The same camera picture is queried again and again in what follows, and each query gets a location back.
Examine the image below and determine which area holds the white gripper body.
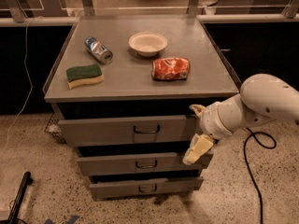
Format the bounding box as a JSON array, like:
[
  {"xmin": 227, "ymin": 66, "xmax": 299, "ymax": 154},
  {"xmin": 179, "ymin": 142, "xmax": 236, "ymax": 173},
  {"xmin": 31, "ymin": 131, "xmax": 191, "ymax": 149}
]
[{"xmin": 199, "ymin": 102, "xmax": 232, "ymax": 140}]

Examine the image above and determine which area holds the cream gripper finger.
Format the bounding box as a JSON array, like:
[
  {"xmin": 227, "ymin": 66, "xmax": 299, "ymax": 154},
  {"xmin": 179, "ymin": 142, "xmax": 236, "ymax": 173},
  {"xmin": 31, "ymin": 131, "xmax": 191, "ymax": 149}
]
[
  {"xmin": 183, "ymin": 133, "xmax": 215, "ymax": 165},
  {"xmin": 190, "ymin": 105, "xmax": 206, "ymax": 119}
]

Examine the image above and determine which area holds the grey top drawer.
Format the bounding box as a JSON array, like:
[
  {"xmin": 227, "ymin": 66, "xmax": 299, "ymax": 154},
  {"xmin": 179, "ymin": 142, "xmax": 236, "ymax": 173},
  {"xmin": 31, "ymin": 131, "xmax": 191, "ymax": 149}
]
[{"xmin": 59, "ymin": 115, "xmax": 196, "ymax": 147}]

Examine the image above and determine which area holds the grey drawer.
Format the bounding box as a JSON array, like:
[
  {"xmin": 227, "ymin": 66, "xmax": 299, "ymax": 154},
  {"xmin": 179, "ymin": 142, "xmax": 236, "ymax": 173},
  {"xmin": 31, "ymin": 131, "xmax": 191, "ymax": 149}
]
[
  {"xmin": 59, "ymin": 115, "xmax": 196, "ymax": 147},
  {"xmin": 90, "ymin": 176, "xmax": 203, "ymax": 200},
  {"xmin": 77, "ymin": 151, "xmax": 213, "ymax": 176}
]

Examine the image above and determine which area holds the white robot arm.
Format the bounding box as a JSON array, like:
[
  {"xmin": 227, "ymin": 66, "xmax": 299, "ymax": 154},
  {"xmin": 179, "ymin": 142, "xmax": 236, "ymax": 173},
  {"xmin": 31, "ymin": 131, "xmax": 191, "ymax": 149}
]
[{"xmin": 183, "ymin": 74, "xmax": 299, "ymax": 165}]

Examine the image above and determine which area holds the grey middle drawer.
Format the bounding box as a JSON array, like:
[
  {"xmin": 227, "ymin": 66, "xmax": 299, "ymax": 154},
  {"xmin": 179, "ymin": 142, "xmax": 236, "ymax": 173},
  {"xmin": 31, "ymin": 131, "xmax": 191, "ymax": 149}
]
[{"xmin": 77, "ymin": 151, "xmax": 213, "ymax": 176}]

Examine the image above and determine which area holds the grey bottom drawer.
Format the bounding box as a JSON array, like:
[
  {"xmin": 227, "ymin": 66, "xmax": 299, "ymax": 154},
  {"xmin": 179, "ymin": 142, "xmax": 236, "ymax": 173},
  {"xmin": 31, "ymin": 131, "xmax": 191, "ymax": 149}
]
[{"xmin": 90, "ymin": 176, "xmax": 203, "ymax": 200}]

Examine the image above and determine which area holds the grey metal drawer cabinet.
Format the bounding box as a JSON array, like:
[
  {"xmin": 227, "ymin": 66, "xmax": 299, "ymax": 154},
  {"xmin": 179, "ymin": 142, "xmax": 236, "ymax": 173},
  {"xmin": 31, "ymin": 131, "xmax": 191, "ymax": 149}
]
[{"xmin": 44, "ymin": 15, "xmax": 240, "ymax": 189}]

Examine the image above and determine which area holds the crushed orange soda can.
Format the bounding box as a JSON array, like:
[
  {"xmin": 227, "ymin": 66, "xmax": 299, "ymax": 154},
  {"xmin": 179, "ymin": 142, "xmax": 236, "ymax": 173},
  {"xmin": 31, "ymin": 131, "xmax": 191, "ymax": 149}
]
[{"xmin": 151, "ymin": 57, "xmax": 191, "ymax": 81}]

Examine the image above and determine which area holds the white paper bowl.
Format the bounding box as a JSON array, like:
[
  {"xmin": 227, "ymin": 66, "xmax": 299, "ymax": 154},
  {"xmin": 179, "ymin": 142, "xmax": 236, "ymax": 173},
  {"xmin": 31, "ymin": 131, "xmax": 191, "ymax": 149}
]
[{"xmin": 128, "ymin": 32, "xmax": 168, "ymax": 57}]

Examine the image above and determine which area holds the blue silver soda can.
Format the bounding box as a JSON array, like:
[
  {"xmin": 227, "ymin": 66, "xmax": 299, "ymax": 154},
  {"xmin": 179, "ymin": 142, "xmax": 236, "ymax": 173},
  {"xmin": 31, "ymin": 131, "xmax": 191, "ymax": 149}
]
[{"xmin": 84, "ymin": 36, "xmax": 113, "ymax": 64}]

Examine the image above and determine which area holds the green and yellow sponge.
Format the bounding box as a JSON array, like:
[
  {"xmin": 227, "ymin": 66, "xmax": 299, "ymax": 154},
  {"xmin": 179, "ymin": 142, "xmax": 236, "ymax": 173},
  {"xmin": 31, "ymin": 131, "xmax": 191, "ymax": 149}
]
[{"xmin": 66, "ymin": 63, "xmax": 104, "ymax": 89}]

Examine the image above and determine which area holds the black bar on floor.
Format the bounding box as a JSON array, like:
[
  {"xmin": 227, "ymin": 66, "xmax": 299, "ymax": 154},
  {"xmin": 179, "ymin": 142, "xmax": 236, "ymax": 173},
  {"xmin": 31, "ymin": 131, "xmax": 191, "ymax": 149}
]
[{"xmin": 7, "ymin": 172, "xmax": 33, "ymax": 224}]

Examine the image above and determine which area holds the black floor cable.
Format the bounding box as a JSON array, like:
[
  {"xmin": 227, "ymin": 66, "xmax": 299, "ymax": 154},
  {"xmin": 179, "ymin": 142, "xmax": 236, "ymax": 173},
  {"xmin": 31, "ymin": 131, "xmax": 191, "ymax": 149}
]
[{"xmin": 242, "ymin": 127, "xmax": 278, "ymax": 224}]

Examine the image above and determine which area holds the wire mesh basket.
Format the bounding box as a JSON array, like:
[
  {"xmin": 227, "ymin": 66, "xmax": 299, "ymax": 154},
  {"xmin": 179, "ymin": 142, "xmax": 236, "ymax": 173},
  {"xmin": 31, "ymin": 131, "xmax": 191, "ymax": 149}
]
[{"xmin": 44, "ymin": 113, "xmax": 66, "ymax": 144}]

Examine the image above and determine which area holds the white hanging cable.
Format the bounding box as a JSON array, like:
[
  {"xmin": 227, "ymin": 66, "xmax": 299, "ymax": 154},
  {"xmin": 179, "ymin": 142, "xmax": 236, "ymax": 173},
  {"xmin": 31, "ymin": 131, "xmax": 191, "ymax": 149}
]
[{"xmin": 0, "ymin": 16, "xmax": 37, "ymax": 154}]

